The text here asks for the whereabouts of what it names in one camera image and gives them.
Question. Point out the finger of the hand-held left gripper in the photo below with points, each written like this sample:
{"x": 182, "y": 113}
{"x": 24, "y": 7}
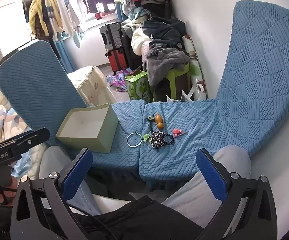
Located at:
{"x": 14, "y": 137}
{"x": 34, "y": 136}

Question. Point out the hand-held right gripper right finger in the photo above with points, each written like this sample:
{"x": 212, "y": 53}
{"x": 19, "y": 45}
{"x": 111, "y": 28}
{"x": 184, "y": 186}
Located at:
{"x": 210, "y": 177}

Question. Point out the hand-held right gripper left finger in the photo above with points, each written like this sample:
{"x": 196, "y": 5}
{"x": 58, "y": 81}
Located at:
{"x": 75, "y": 177}

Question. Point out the pale green cardboard box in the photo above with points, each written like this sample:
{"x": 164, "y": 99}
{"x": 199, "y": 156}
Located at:
{"x": 104, "y": 135}

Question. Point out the pink hat hair clip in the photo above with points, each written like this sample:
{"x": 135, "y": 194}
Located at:
{"x": 176, "y": 131}

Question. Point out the light blue bangle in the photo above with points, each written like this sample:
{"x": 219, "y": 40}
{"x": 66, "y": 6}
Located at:
{"x": 127, "y": 140}

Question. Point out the wooden gourd pendant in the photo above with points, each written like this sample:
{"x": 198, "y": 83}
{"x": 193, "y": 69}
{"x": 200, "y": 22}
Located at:
{"x": 157, "y": 120}

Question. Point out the printed blanket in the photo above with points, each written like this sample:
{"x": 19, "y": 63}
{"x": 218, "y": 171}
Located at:
{"x": 2, "y": 120}

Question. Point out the person's right leg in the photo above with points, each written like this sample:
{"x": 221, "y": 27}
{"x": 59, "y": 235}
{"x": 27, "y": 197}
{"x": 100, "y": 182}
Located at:
{"x": 192, "y": 190}

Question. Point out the blue textured sofa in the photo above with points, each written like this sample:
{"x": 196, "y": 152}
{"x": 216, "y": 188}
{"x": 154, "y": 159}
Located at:
{"x": 184, "y": 150}

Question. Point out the green bead charm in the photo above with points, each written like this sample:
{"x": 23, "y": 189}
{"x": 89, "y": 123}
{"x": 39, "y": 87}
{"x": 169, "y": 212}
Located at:
{"x": 145, "y": 137}

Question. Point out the person's black shirt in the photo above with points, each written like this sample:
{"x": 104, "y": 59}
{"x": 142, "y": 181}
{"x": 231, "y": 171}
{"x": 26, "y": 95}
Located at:
{"x": 139, "y": 220}

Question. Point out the cream lace cover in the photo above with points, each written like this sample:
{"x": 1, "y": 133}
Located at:
{"x": 94, "y": 85}

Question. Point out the white tote bag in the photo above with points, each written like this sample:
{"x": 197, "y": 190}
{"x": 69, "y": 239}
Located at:
{"x": 195, "y": 91}

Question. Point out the blue curtain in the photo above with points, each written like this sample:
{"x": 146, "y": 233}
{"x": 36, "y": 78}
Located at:
{"x": 117, "y": 2}
{"x": 64, "y": 52}

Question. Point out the colourful wrapping paper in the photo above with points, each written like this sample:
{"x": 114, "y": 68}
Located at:
{"x": 117, "y": 80}

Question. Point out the green printed carton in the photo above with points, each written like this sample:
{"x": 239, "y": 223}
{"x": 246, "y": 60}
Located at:
{"x": 138, "y": 90}

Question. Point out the green plastic stool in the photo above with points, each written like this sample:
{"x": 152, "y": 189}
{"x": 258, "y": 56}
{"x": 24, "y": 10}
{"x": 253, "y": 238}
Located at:
{"x": 170, "y": 76}

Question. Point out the white cabinet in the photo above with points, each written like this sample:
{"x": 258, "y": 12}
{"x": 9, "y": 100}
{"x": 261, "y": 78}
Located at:
{"x": 12, "y": 27}

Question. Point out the floral rolled mat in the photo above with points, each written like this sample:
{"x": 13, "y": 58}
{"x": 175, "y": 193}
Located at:
{"x": 195, "y": 67}

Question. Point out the red suitcase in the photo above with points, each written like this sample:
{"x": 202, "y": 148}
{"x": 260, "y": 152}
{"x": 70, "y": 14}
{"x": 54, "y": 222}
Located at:
{"x": 117, "y": 61}

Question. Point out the row of hanging clothes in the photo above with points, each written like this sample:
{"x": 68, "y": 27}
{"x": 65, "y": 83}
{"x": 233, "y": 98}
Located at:
{"x": 59, "y": 12}

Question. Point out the black suitcase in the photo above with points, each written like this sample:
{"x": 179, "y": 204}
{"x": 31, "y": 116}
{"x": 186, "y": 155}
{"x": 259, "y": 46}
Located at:
{"x": 110, "y": 35}

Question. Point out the red flower pot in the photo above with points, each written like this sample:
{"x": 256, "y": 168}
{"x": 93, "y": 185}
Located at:
{"x": 98, "y": 16}

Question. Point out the cream quilt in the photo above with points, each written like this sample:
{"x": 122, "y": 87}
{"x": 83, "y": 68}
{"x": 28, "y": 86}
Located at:
{"x": 138, "y": 42}

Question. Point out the dark blue jacket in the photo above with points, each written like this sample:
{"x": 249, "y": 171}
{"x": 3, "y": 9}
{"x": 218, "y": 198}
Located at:
{"x": 164, "y": 30}

